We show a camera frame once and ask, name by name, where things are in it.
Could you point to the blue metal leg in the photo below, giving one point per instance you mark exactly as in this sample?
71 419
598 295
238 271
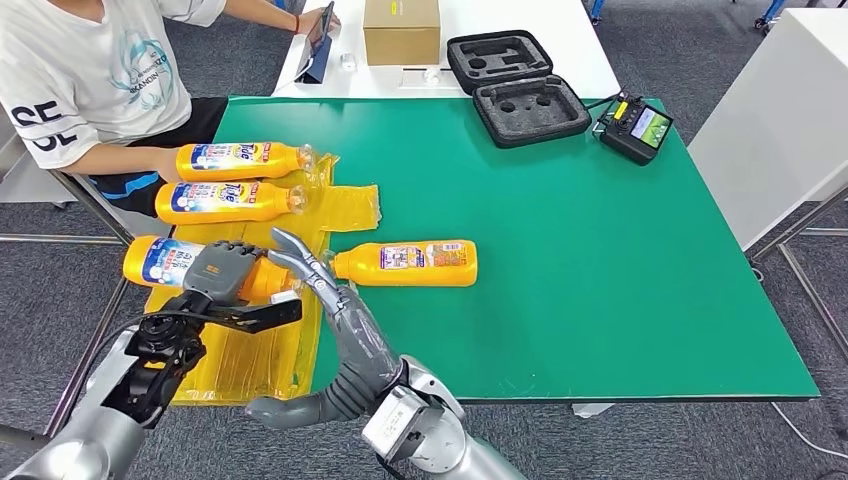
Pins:
596 8

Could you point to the person's left forearm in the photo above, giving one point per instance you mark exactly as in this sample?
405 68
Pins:
262 10

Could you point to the blue wheeled frame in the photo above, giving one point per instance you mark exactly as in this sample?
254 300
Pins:
772 12

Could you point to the green table mat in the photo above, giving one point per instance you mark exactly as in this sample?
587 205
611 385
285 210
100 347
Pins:
596 265

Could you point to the open black foam case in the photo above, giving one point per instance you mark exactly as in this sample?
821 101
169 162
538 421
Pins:
527 111

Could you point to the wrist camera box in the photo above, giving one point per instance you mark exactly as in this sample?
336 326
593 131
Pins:
265 316
401 424

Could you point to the small white case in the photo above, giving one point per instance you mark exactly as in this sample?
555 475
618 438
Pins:
348 62

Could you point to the yellow plastic sheet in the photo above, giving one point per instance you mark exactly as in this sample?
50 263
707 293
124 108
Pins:
265 358

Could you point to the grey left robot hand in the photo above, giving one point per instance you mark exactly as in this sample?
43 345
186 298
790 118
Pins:
212 278

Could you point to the person's left hand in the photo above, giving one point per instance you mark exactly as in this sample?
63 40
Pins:
320 20

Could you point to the person's right forearm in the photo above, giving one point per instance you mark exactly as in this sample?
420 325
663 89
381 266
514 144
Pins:
112 160

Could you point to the white table foot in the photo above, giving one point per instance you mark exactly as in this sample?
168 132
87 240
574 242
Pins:
591 409

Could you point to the white paper packet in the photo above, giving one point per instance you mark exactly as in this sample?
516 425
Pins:
421 79

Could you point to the black remote controller with screen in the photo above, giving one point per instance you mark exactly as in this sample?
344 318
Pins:
627 134

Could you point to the closed cardboard box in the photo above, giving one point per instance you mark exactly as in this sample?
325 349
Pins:
401 33

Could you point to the grey metal-framed table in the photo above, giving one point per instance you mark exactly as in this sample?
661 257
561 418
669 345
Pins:
142 230

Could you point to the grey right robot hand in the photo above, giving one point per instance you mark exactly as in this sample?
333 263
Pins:
361 344

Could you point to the person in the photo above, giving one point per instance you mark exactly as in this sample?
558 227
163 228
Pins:
79 73

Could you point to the tablet in blue cover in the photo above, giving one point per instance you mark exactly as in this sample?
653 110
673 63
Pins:
315 52

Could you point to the white table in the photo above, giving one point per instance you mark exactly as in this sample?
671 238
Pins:
774 118
567 38

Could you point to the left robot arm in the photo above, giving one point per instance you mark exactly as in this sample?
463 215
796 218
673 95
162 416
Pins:
99 430

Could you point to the red wristband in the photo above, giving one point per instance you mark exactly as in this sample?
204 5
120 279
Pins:
297 23

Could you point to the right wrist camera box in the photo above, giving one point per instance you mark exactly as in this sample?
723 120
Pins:
401 424

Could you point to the metal table frame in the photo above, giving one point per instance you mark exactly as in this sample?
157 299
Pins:
828 232

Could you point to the orange detergent bottle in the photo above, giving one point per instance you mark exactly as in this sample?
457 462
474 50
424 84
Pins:
265 212
156 265
411 275
278 169

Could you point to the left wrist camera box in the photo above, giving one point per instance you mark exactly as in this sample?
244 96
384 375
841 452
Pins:
265 316

